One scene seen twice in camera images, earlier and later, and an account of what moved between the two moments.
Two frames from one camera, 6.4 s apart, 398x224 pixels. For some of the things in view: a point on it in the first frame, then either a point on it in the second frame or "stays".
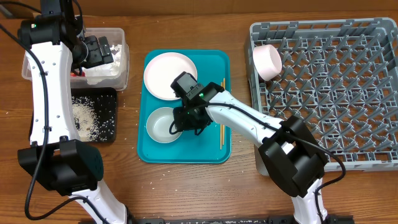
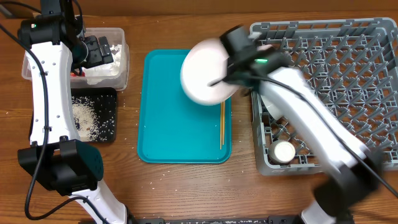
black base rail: (229, 219) stays
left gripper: (97, 56) stays
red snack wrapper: (73, 74) stays
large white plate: (162, 70) to (205, 63)
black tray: (95, 113) stays
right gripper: (186, 119) to (236, 75)
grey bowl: (158, 123) to (273, 107)
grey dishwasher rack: (340, 77) stays
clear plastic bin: (111, 76) stays
